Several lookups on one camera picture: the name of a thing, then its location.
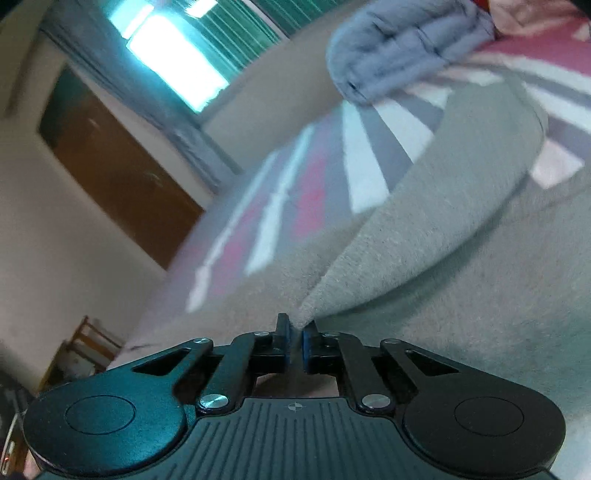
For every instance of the folded blue grey duvet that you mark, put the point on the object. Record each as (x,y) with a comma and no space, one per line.
(387,45)

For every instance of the pink folded blanket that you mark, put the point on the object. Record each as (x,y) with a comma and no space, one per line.
(530,17)

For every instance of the window with green blinds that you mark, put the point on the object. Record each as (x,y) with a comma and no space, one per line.
(199,47)

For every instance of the grey left curtain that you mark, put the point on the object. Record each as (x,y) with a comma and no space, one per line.
(83,32)

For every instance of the wooden chair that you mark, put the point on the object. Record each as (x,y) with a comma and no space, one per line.
(88,351)

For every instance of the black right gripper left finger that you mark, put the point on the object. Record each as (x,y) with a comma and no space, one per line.
(127,418)

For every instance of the grey fleece pants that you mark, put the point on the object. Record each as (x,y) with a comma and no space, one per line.
(468,258)

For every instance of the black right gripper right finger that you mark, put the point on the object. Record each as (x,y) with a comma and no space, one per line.
(462,420)

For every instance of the striped pink grey bedsheet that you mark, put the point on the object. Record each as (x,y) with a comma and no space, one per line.
(350,161)

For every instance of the brown wooden door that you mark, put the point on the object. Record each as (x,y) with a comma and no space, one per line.
(115,171)

